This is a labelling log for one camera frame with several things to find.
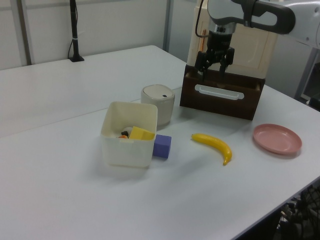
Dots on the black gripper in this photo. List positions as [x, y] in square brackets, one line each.
[220, 42]

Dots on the yellow plastic banana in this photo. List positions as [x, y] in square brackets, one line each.
[215, 142]

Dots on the cream open plastic box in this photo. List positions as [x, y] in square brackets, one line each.
[127, 152]

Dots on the yellow wedge block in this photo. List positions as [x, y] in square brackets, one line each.
[140, 133]

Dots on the dark wooden cabinet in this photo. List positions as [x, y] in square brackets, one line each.
[245, 75]

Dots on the cream mini trash bin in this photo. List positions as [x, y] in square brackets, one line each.
[160, 110]

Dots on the white grey Franka robot arm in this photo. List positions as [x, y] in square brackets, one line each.
[275, 15]

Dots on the purple foam cube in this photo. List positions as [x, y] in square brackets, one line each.
[162, 147]

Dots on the small orange toy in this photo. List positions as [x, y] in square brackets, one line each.
[122, 137]

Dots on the black camera stand pole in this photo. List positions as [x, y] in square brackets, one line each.
[74, 30]

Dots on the pink plastic plate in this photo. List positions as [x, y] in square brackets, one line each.
[277, 138]

